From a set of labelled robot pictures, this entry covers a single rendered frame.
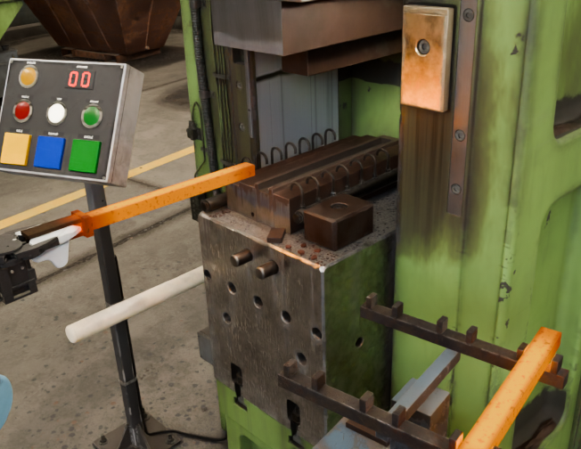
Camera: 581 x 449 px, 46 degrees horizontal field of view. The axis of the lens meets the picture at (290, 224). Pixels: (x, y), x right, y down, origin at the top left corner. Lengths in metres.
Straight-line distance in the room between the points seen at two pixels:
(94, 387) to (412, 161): 1.62
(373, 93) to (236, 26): 0.54
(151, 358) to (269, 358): 1.20
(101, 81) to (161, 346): 1.31
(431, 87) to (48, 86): 0.95
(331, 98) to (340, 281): 0.62
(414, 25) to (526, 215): 0.37
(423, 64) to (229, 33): 0.39
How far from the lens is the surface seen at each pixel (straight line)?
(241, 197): 1.46
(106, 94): 1.66
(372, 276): 1.37
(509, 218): 1.21
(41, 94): 1.77
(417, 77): 1.22
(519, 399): 0.90
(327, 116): 1.76
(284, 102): 1.64
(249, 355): 1.55
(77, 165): 1.65
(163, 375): 2.55
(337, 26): 1.35
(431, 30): 1.19
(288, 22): 1.26
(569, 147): 1.32
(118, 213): 1.18
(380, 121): 1.77
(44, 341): 2.88
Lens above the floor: 1.51
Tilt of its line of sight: 25 degrees down
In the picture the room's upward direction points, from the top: 2 degrees counter-clockwise
